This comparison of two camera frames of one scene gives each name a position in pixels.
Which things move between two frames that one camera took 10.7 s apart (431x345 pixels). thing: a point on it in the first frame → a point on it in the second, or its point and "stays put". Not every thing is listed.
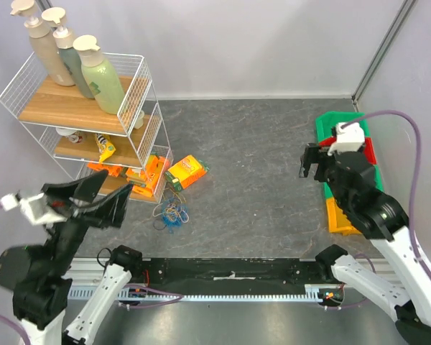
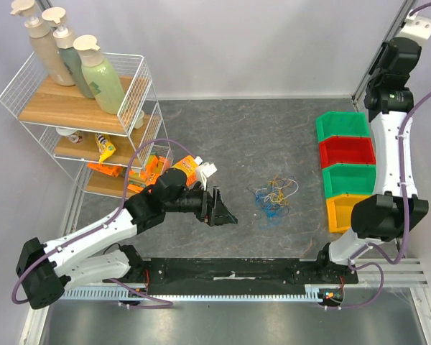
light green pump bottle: x=103 y=78 stays put
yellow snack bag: x=105 y=148 stays put
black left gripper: x=88 y=187 → x=212 y=210
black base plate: x=230 y=275 stays put
